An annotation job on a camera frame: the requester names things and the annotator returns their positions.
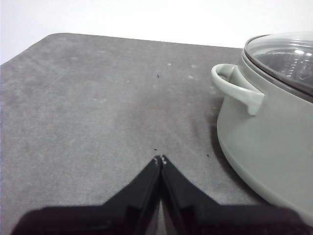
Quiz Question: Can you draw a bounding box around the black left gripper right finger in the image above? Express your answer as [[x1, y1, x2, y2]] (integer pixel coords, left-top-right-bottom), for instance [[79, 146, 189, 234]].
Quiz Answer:
[[160, 154, 310, 235]]

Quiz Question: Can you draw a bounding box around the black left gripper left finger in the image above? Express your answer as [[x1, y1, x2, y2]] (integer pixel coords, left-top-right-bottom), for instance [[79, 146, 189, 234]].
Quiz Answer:
[[11, 155, 162, 235]]

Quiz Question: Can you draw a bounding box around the glass lid with green knob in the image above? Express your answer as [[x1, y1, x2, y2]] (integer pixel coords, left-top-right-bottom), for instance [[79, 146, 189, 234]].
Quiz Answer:
[[245, 31, 313, 102]]

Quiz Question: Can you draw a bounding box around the pale green electric steamer pot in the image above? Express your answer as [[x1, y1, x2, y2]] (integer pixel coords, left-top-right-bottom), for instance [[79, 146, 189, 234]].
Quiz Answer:
[[210, 31, 313, 221]]

